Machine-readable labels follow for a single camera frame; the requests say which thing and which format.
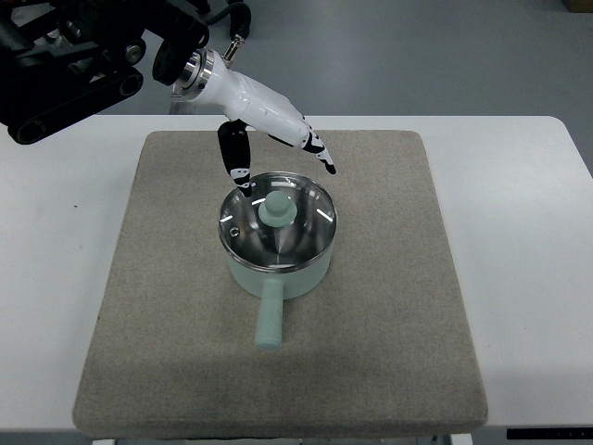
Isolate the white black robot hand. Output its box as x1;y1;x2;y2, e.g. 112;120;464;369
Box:
173;49;336;197

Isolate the glass lid with green knob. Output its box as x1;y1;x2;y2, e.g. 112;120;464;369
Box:
218;172;338;272

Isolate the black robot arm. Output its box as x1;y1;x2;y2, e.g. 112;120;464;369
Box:
1;1;209;145

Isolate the mint green saucepan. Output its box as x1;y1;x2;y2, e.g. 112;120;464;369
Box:
227;242;334;350

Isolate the grey felt mat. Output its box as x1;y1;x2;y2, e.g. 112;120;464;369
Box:
72;131;488;439

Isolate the cardboard box corner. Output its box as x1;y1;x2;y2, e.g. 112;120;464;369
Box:
563;0;593;13

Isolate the black bar under table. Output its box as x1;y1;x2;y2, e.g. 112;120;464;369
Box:
506;427;593;440

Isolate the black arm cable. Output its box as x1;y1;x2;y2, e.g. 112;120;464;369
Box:
198;0;254;61

